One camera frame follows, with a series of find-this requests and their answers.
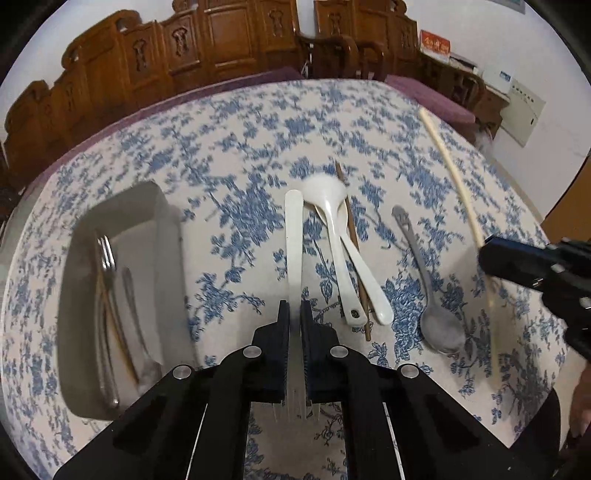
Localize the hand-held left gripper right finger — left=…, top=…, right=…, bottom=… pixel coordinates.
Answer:
left=300, top=299, right=543, bottom=480

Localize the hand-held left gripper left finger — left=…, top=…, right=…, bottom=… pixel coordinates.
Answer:
left=53, top=299, right=291, bottom=480

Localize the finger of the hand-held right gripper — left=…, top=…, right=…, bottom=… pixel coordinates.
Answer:
left=478, top=234, right=591, bottom=320
left=551, top=237, right=591, bottom=272

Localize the white ceramic spoon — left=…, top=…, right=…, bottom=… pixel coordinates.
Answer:
left=314, top=198, right=394, bottom=326

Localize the metal spoon with cutout handle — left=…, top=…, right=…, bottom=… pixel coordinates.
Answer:
left=391, top=205, right=467, bottom=354

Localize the cream plastic chopstick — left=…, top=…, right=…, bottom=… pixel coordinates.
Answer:
left=418, top=107, right=500, bottom=376

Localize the white plastic fork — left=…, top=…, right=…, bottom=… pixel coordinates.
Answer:
left=283, top=189, right=325, bottom=424

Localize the plain metal spoon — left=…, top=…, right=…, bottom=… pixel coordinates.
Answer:
left=121, top=267, right=162, bottom=391

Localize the pale wooden chopstick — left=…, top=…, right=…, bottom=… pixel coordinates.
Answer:
left=98, top=272, right=140, bottom=385

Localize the white spoon with holed handle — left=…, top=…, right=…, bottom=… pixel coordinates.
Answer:
left=299, top=174, right=365, bottom=328

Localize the dark wooden chopstick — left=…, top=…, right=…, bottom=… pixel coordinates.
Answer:
left=334, top=161, right=371, bottom=342

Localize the rectangular metal tray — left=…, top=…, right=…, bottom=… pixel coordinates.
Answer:
left=56, top=179, right=200, bottom=422

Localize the metal fork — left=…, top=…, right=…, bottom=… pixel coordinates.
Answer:
left=93, top=229, right=122, bottom=409

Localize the person's right hand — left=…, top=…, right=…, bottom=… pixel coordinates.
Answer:
left=569, top=379, right=591, bottom=437

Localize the brown wooden door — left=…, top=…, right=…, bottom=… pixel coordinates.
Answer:
left=539, top=152, right=591, bottom=243

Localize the wooden side table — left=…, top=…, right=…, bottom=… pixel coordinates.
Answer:
left=475, top=85, right=511, bottom=139

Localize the purple armchair cushion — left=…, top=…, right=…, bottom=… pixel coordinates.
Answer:
left=385, top=74, right=476, bottom=139

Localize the white box with blue label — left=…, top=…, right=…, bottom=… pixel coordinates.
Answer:
left=482, top=62, right=515, bottom=96

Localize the flat cardboard box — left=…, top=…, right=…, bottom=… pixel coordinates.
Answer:
left=450, top=52, right=482, bottom=75

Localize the red box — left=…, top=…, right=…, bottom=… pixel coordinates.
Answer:
left=418, top=30, right=451, bottom=64

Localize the blue floral tablecloth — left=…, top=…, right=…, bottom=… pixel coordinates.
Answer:
left=0, top=78, right=568, bottom=480

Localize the carved wooden armchair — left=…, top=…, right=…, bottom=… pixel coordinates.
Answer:
left=314, top=0, right=502, bottom=139

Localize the carved wooden sofa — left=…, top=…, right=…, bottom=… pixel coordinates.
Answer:
left=0, top=0, right=361, bottom=217

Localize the white wall panel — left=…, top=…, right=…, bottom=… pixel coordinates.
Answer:
left=500, top=76, right=548, bottom=149

